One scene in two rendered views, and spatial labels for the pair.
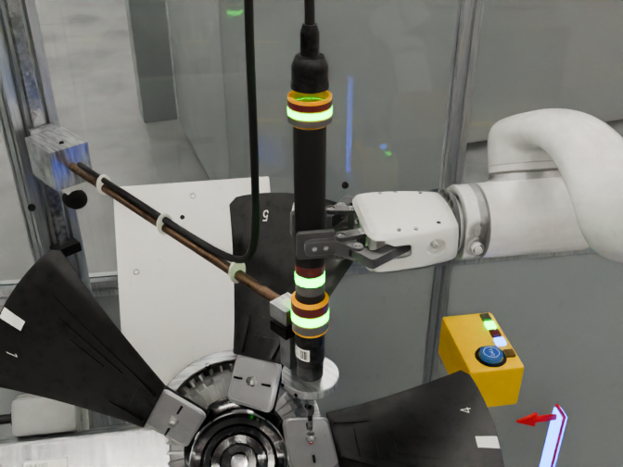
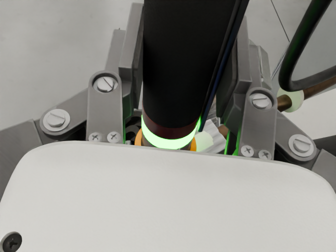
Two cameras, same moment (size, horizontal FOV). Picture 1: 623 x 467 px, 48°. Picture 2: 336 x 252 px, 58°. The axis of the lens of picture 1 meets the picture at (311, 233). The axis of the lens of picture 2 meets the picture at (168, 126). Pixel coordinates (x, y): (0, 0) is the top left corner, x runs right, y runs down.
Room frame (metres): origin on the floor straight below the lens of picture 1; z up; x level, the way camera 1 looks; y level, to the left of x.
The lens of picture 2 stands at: (0.66, -0.10, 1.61)
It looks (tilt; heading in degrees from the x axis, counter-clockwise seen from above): 59 degrees down; 96
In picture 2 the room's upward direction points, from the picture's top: 9 degrees clockwise
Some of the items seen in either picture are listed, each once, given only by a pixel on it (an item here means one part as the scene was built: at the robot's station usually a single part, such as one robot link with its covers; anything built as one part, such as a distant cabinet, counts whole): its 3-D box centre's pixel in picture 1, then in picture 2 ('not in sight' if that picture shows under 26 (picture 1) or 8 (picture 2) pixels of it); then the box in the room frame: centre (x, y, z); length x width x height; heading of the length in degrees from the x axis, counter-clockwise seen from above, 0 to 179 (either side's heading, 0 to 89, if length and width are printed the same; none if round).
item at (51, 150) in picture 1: (57, 157); not in sight; (1.10, 0.43, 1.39); 0.10 x 0.07 x 0.08; 44
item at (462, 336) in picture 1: (477, 361); not in sight; (0.99, -0.31, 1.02); 0.16 x 0.10 x 0.11; 9
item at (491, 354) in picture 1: (490, 355); not in sight; (0.95, -0.32, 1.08); 0.04 x 0.04 x 0.02
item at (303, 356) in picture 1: (310, 238); not in sight; (0.65, 0.00, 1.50); 0.04 x 0.04 x 0.46
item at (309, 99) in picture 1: (310, 109); not in sight; (0.65, 0.00, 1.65); 0.04 x 0.04 x 0.03
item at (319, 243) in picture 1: (329, 248); (101, 78); (0.62, -0.02, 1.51); 0.07 x 0.03 x 0.03; 99
